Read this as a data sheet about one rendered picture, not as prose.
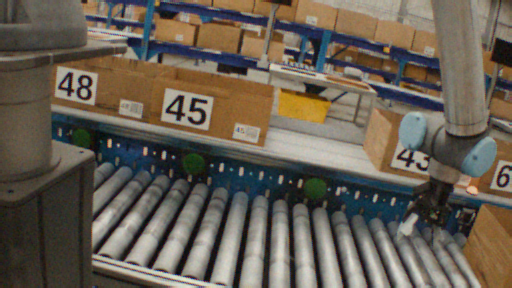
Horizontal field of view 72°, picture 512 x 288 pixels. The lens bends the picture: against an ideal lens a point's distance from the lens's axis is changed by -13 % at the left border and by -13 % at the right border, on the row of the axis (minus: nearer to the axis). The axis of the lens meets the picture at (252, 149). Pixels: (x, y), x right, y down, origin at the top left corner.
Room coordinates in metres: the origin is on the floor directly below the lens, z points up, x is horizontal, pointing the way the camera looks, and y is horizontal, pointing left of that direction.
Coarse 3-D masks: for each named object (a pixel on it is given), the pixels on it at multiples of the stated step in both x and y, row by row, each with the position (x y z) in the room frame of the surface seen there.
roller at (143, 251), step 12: (180, 180) 1.17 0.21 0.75; (180, 192) 1.10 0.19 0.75; (168, 204) 1.00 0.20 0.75; (180, 204) 1.06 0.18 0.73; (156, 216) 0.92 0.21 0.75; (168, 216) 0.94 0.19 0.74; (156, 228) 0.86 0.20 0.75; (144, 240) 0.79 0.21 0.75; (156, 240) 0.82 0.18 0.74; (132, 252) 0.74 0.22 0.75; (144, 252) 0.75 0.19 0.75; (132, 264) 0.71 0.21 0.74; (144, 264) 0.72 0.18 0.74
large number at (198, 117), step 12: (168, 96) 1.25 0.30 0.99; (180, 96) 1.25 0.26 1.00; (192, 96) 1.25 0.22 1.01; (204, 96) 1.25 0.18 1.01; (168, 108) 1.25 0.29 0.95; (180, 108) 1.25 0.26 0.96; (192, 108) 1.25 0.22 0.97; (204, 108) 1.25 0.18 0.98; (168, 120) 1.25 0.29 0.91; (180, 120) 1.25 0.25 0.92; (192, 120) 1.25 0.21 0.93; (204, 120) 1.25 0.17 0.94
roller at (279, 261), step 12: (276, 204) 1.16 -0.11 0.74; (276, 216) 1.07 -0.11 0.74; (276, 228) 1.00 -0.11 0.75; (276, 240) 0.93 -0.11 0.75; (288, 240) 0.95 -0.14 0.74; (276, 252) 0.87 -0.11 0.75; (288, 252) 0.89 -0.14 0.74; (276, 264) 0.81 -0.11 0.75; (288, 264) 0.83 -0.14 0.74; (276, 276) 0.76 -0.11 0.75; (288, 276) 0.78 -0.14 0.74
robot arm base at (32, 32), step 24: (0, 0) 0.32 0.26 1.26; (24, 0) 0.34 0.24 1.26; (48, 0) 0.36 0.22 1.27; (72, 0) 0.40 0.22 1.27; (0, 24) 0.32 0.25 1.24; (24, 24) 0.33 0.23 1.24; (48, 24) 0.35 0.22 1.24; (72, 24) 0.39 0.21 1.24; (0, 48) 0.32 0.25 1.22; (24, 48) 0.33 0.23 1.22; (48, 48) 0.35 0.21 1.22
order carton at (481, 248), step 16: (480, 208) 1.04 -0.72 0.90; (496, 208) 1.03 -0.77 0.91; (480, 224) 1.00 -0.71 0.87; (496, 224) 0.91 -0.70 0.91; (480, 240) 0.96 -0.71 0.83; (496, 240) 0.87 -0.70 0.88; (480, 256) 0.92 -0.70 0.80; (496, 256) 0.84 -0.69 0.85; (480, 272) 0.88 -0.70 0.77; (496, 272) 0.80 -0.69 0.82
